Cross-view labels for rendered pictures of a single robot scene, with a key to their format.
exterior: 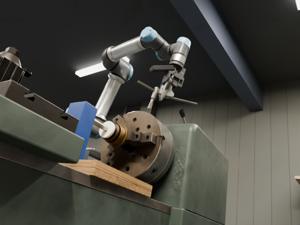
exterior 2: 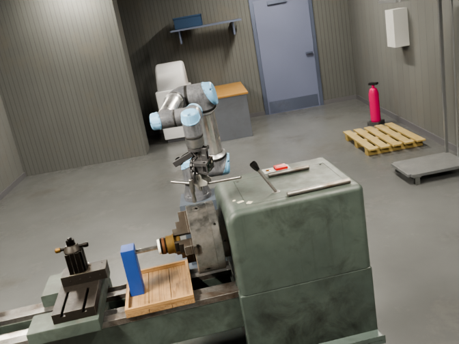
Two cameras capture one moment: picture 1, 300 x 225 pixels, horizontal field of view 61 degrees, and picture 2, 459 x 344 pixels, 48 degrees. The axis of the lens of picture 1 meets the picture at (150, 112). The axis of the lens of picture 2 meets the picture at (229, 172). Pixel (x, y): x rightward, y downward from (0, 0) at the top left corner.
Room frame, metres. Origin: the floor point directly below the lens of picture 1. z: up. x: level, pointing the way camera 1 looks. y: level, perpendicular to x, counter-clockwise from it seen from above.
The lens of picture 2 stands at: (-0.20, -1.73, 2.04)
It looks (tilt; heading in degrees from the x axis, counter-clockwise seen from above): 17 degrees down; 49
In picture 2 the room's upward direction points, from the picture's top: 10 degrees counter-clockwise
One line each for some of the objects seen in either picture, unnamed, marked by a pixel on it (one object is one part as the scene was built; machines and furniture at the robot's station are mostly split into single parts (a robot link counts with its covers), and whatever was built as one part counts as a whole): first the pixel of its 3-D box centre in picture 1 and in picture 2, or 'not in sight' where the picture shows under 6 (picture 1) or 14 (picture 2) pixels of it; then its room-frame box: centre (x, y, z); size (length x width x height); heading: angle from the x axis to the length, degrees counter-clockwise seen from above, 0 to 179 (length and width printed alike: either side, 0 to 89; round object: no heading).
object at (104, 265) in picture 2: not in sight; (85, 273); (0.69, 0.42, 1.00); 0.20 x 0.10 x 0.05; 145
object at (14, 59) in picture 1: (8, 61); (72, 247); (0.67, 0.44, 1.13); 0.08 x 0.08 x 0.03
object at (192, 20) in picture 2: not in sight; (188, 21); (5.85, 5.61, 1.96); 0.50 x 0.38 x 0.20; 139
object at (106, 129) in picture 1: (97, 123); (147, 249); (0.89, 0.18, 1.08); 0.13 x 0.07 x 0.07; 145
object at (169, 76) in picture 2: not in sight; (175, 100); (5.33, 5.71, 0.67); 0.75 x 0.61 x 1.34; 50
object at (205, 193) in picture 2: not in sight; (196, 188); (1.42, 0.43, 1.15); 0.15 x 0.15 x 0.10
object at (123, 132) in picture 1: (115, 134); (171, 244); (0.98, 0.12, 1.08); 0.09 x 0.09 x 0.09; 55
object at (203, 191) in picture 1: (170, 175); (287, 220); (1.44, -0.18, 1.06); 0.59 x 0.48 x 0.39; 145
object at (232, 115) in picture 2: not in sight; (227, 110); (5.85, 4.99, 0.37); 1.38 x 0.71 x 0.74; 50
